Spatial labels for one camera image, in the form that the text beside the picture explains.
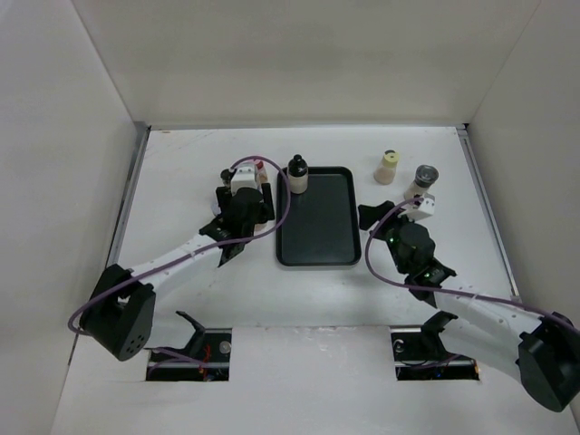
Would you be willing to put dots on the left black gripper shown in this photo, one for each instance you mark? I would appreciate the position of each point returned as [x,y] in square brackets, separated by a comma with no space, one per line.
[265,212]

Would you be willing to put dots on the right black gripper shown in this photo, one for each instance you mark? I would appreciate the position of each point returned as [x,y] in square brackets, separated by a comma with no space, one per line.
[370,215]

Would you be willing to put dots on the pink-lid spice bottle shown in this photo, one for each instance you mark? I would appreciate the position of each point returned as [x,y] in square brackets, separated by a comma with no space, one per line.
[261,174]

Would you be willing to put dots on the black-cap bottle white powder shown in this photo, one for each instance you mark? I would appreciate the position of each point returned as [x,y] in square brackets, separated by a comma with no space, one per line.
[297,173]

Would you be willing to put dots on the yellow-lid spice bottle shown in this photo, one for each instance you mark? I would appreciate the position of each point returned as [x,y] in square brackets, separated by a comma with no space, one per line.
[386,171]

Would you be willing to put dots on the small dark pepper jar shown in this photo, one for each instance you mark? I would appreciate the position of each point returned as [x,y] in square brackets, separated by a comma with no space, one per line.
[226,175]

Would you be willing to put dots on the grey-lid grinder bottle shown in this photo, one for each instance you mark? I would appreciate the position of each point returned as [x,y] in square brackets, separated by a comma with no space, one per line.
[425,176]

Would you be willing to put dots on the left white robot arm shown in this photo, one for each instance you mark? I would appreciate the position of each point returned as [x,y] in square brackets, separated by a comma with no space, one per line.
[120,313]

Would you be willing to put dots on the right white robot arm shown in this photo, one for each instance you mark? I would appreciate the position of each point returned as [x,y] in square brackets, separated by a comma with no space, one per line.
[538,349]

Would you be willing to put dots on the black rectangular tray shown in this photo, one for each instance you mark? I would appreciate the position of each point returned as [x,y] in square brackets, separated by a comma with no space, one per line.
[321,227]

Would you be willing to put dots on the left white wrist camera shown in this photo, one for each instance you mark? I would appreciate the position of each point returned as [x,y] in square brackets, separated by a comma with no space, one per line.
[243,177]

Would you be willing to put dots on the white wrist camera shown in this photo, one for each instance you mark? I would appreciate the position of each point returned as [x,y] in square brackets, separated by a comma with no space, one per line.
[243,177]
[423,207]

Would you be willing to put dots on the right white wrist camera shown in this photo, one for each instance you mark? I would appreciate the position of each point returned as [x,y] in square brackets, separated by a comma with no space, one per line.
[423,207]

